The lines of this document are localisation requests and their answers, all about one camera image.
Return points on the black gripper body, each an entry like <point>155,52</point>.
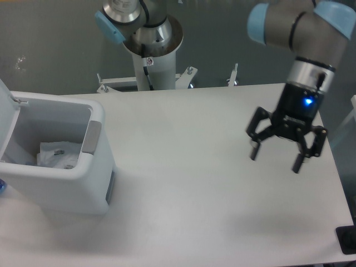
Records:
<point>295,112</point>

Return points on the white plastic bag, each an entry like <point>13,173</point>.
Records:
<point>58,155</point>

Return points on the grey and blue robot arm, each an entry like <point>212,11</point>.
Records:
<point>316,31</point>

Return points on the white trash can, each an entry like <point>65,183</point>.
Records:
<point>84,188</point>

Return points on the white trash can lid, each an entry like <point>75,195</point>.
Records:
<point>10,110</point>

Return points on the black device at table corner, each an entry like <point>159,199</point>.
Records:
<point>346,238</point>

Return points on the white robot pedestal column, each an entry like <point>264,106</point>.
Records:
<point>153,51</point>

